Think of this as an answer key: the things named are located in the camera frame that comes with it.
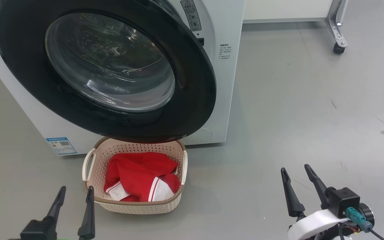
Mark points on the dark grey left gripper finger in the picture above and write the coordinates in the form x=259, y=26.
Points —
x=58, y=203
x=88, y=220

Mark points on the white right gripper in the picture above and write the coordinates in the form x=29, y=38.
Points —
x=312, y=226

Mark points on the red and white garment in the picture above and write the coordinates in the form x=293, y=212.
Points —
x=135, y=173

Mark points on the black round glass washer door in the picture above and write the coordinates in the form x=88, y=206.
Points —
x=18, y=66

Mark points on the cream perforated laundry basket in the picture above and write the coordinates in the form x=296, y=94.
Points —
x=135, y=206

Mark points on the white front-load washing machine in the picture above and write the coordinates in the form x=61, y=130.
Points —
x=225, y=100

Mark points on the black door latch socket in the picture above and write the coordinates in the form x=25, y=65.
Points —
x=201, y=41

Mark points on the blue energy label sticker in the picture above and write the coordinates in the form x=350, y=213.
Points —
x=61, y=146

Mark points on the round white filter cover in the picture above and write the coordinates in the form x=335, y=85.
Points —
x=204, y=132

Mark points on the printed text notice sticker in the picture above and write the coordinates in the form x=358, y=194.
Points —
x=225, y=51

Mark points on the white board panel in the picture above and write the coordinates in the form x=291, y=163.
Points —
x=278, y=10

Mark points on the grey warning label sticker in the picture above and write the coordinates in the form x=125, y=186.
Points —
x=191, y=15

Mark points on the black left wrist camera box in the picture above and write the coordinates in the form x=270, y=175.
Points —
x=37, y=230

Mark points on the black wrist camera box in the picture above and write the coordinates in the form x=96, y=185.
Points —
x=37, y=230
x=343, y=201

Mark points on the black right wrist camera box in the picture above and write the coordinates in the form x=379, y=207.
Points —
x=343, y=201

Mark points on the metal frame leg with caster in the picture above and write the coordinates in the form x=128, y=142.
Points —
x=336, y=26

